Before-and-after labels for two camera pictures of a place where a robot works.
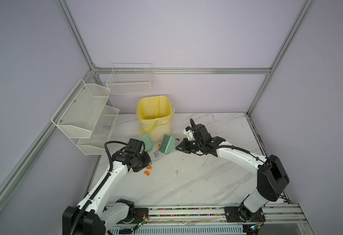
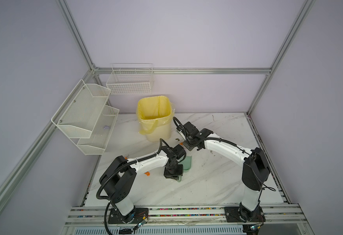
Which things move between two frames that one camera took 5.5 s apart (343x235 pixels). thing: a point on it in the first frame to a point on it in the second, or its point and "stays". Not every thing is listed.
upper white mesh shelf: x=78 y=114 stays
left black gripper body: x=142 y=162 to x=173 y=172
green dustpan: x=149 y=144 to x=186 y=163
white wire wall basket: x=128 y=79 stays
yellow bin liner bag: x=153 y=111 stays
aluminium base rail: x=270 y=219 stays
